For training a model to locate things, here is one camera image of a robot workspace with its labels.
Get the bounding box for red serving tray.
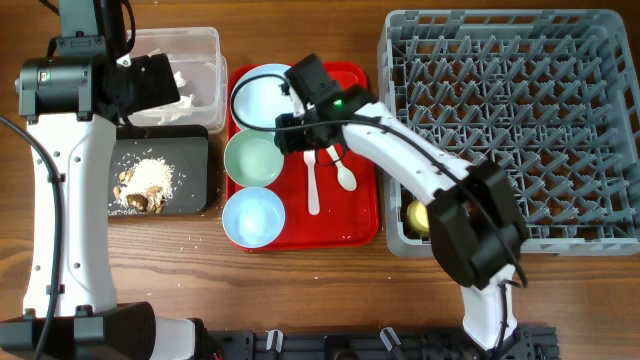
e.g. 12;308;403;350
223;61;381;252

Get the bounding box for light blue bowl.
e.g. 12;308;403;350
222;187;286;249

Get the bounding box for food scraps and rice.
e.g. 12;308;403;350
107;148;186;216

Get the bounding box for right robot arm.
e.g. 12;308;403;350
275;54;528;358

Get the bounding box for grey dishwasher rack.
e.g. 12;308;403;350
377;9;639;256

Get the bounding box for black plastic tray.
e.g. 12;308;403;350
107;125;209;215

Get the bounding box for white napkin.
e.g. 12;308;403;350
150;71;195;125

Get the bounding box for light blue plate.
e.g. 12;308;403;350
232;64;295;128

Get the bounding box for white plastic spoon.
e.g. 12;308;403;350
326;146;357;192

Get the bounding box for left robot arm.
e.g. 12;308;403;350
1;1;222;359

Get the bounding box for yellow cup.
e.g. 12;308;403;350
406;199;430;235

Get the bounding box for clear plastic bin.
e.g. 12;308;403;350
129;27;228;133

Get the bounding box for green bowl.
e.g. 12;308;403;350
224;129;284;187

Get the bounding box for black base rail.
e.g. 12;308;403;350
210;325;561;360

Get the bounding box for white plastic fork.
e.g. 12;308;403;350
303;151;320;215

